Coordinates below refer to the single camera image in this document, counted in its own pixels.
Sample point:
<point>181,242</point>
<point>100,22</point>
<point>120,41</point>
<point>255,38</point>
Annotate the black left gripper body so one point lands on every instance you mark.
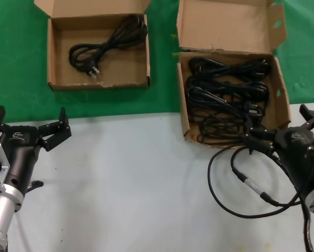
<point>20,152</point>

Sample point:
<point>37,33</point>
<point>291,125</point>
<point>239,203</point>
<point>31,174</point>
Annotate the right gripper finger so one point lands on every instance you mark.
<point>313,118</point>
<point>259,139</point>

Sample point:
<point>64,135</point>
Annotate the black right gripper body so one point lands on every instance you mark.
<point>296,155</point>

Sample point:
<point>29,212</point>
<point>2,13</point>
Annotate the cardboard box with intact lid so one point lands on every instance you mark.
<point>67,52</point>

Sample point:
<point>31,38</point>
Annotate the cardboard box with torn lid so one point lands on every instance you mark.
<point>225,23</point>

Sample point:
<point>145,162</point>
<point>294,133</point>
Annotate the small black clamp knob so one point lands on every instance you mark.
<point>37,183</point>

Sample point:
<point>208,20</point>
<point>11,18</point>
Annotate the green table cloth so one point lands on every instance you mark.
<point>15,52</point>

